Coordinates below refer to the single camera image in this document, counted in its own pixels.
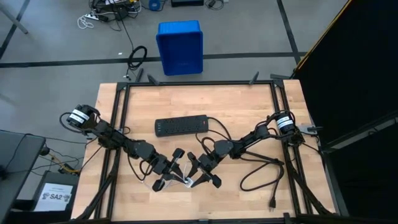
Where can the black aluminium rig frame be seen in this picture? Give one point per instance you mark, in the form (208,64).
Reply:
(199,83)

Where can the flat black box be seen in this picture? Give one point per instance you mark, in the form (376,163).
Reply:
(186,2)

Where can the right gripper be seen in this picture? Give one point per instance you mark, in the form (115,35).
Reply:
(209,162)

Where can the black power strip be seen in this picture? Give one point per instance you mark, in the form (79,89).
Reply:
(182,125)

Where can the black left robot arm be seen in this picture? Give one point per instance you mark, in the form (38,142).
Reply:
(112,137)

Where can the white SA2 paper label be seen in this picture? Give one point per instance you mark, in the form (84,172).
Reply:
(53,197)

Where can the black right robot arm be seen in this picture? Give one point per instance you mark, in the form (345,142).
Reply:
(248,141)

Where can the white USB wall charger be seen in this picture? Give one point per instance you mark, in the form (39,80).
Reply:
(188,183)

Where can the grey metal bracket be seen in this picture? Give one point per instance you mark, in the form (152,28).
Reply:
(306,128)

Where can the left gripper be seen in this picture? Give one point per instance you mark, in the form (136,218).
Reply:
(163,165)

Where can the blue plastic bin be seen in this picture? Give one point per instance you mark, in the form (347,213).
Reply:
(180,46)

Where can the black box with label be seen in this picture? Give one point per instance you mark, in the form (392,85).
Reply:
(62,179)

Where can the black curtain with yellow edge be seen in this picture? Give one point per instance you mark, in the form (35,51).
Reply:
(357,62)

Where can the black power adapter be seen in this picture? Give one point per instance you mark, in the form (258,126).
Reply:
(212,3)

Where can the grey desk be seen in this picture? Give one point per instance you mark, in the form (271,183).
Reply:
(18,155)

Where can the grey metal bar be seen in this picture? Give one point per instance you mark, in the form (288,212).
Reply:
(14,19)

